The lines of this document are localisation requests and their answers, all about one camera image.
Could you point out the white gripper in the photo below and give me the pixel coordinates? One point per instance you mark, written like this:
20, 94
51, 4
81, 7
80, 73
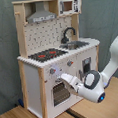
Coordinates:
71, 82

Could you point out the white oven door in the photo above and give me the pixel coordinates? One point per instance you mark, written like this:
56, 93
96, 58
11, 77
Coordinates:
58, 98

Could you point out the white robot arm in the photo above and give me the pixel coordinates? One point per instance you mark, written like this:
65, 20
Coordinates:
94, 83

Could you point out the wooden toy kitchen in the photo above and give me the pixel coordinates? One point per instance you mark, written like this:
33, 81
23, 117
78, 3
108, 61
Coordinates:
49, 46

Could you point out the right stove knob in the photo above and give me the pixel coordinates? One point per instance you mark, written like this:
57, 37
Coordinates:
70, 63

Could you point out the stove knob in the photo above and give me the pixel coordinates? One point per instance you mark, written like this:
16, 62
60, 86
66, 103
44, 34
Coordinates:
52, 71
70, 63

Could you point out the left stove knob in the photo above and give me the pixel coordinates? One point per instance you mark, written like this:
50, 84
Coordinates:
52, 71

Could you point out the grey toy sink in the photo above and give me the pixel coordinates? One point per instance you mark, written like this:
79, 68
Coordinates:
73, 45

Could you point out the black toy stovetop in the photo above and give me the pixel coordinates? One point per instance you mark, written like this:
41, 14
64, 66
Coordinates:
46, 55

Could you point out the black toy faucet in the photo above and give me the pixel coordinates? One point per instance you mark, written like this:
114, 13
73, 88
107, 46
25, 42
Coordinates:
66, 35

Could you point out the green backdrop curtain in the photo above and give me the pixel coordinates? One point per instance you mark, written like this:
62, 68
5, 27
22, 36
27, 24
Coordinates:
98, 20

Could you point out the toy microwave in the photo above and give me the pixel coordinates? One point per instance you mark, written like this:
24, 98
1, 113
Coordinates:
69, 7

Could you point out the grey range hood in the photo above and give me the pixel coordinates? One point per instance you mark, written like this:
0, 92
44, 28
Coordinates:
40, 14

